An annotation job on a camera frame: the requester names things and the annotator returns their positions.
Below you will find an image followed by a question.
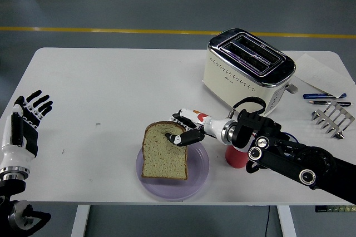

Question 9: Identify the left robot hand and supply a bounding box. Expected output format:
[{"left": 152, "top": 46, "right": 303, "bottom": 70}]
[{"left": 0, "top": 90, "right": 53, "bottom": 170}]

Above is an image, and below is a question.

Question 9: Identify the brown bread slice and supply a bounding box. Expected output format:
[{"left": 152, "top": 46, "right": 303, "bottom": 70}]
[{"left": 141, "top": 121, "right": 189, "bottom": 181}]

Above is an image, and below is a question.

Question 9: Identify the blue pen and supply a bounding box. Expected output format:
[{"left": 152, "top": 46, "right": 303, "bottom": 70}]
[{"left": 302, "top": 92, "right": 347, "bottom": 100}]

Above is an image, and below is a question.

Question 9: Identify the white paper sheet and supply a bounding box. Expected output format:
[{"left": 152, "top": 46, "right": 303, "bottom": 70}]
[{"left": 293, "top": 53, "right": 356, "bottom": 98}]

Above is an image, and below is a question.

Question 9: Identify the thin black cable under table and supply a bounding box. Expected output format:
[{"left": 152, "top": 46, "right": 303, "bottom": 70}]
[{"left": 263, "top": 205, "right": 271, "bottom": 237}]

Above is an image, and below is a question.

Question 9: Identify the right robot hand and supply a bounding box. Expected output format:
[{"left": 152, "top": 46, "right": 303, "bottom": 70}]
[{"left": 165, "top": 108, "right": 226, "bottom": 147}]

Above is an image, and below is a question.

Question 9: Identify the table height control panel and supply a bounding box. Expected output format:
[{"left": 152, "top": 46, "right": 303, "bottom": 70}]
[{"left": 314, "top": 205, "right": 356, "bottom": 213}]

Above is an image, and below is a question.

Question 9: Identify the black pen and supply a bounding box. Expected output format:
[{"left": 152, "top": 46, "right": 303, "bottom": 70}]
[{"left": 307, "top": 100, "right": 352, "bottom": 107}]

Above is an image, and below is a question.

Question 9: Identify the red enamel mug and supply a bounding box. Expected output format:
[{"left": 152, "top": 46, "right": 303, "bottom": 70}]
[{"left": 224, "top": 144, "right": 251, "bottom": 169}]

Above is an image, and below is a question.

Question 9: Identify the purple plastic plate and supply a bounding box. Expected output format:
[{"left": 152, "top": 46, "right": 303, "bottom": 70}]
[{"left": 135, "top": 139, "right": 210, "bottom": 202}]

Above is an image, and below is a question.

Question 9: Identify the silver metal toast rack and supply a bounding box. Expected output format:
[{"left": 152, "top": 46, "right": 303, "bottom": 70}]
[{"left": 310, "top": 101, "right": 356, "bottom": 140}]

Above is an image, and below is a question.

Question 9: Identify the cream and chrome toaster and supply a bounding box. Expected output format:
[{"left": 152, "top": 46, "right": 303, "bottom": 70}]
[{"left": 202, "top": 27, "right": 298, "bottom": 123}]

